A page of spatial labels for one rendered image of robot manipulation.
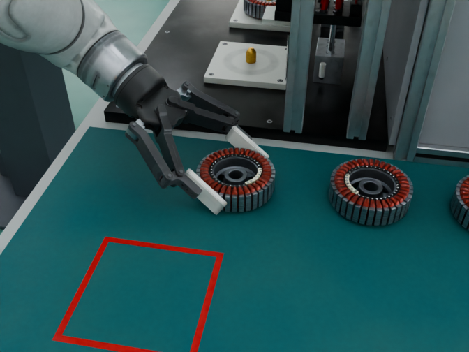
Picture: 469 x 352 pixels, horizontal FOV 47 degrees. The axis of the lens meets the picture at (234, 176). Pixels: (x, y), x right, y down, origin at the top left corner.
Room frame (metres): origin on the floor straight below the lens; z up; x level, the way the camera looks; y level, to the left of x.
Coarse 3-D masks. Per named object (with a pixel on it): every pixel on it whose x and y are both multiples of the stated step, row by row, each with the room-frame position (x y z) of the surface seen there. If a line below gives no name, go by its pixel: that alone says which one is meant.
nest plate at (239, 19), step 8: (240, 0) 1.23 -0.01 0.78; (240, 8) 1.18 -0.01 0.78; (232, 16) 1.14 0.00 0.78; (240, 16) 1.14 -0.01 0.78; (248, 16) 1.14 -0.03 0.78; (232, 24) 1.11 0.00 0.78; (240, 24) 1.10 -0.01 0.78; (248, 24) 1.10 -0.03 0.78; (256, 24) 1.10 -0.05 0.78; (264, 24) 1.10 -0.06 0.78; (272, 24) 1.10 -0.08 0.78
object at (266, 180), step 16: (208, 160) 0.62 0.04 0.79; (224, 160) 0.62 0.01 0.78; (240, 160) 0.63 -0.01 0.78; (256, 160) 0.62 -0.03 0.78; (208, 176) 0.58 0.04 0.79; (224, 176) 0.60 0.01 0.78; (240, 176) 0.61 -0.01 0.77; (256, 176) 0.58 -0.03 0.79; (272, 176) 0.59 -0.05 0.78; (224, 192) 0.55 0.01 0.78; (240, 192) 0.55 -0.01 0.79; (256, 192) 0.55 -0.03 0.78; (272, 192) 0.58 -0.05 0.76; (224, 208) 0.55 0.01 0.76; (240, 208) 0.54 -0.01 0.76
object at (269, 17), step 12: (276, 0) 0.89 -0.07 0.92; (288, 0) 0.89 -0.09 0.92; (276, 12) 0.89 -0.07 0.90; (288, 12) 0.88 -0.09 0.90; (336, 12) 0.88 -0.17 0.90; (348, 12) 0.88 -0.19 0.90; (276, 24) 0.89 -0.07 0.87; (288, 24) 0.89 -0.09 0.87; (336, 24) 0.87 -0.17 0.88; (348, 24) 0.86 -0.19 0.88; (360, 24) 0.86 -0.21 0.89
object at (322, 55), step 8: (320, 40) 0.93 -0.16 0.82; (328, 40) 0.93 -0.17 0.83; (336, 40) 0.93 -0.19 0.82; (344, 40) 0.93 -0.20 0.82; (320, 48) 0.90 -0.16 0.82; (336, 48) 0.90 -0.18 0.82; (344, 48) 0.90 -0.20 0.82; (320, 56) 0.87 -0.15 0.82; (328, 56) 0.87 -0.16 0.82; (336, 56) 0.87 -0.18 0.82; (328, 64) 0.87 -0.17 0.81; (336, 64) 0.86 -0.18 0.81; (328, 72) 0.87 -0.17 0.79; (336, 72) 0.86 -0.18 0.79; (320, 80) 0.87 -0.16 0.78; (328, 80) 0.87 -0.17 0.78; (336, 80) 0.86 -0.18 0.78
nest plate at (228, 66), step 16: (224, 48) 0.98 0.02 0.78; (240, 48) 0.98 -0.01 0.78; (256, 48) 0.98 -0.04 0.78; (272, 48) 0.98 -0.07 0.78; (224, 64) 0.92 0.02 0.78; (240, 64) 0.92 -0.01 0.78; (256, 64) 0.92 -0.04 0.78; (272, 64) 0.92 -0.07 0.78; (208, 80) 0.87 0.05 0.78; (224, 80) 0.86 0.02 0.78; (240, 80) 0.86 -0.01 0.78; (256, 80) 0.86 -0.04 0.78; (272, 80) 0.86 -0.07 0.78
